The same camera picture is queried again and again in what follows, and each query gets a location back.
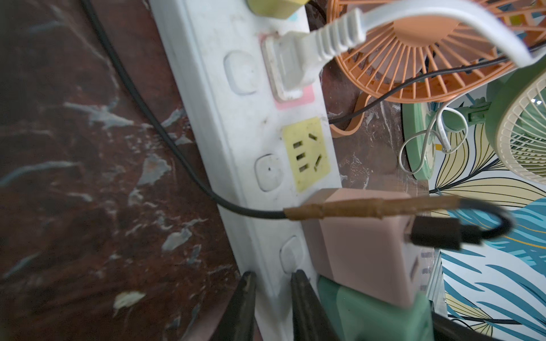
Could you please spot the orange small desk fan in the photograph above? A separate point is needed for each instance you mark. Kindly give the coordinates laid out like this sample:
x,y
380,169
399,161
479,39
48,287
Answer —
x,y
430,58

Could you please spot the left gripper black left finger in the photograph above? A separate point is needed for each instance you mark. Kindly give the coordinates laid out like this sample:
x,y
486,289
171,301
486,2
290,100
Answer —
x,y
238,321

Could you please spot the white power strip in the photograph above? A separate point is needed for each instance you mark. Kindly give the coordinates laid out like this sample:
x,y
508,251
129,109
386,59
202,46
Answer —
x,y
258,153

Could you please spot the large green cream desk fan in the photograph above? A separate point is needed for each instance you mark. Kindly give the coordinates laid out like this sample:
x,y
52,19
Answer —
x,y
512,115

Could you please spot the green plug adapter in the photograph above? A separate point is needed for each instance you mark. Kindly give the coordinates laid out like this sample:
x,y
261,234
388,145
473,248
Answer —
x,y
356,316

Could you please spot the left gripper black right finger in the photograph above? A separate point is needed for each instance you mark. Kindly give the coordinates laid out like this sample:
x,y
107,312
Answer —
x,y
310,321

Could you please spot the yellow plug adapter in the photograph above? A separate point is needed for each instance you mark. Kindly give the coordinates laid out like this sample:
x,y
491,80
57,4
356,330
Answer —
x,y
280,9

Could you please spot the pink plug adapter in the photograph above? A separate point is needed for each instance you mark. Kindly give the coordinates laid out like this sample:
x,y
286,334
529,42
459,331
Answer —
x,y
370,255

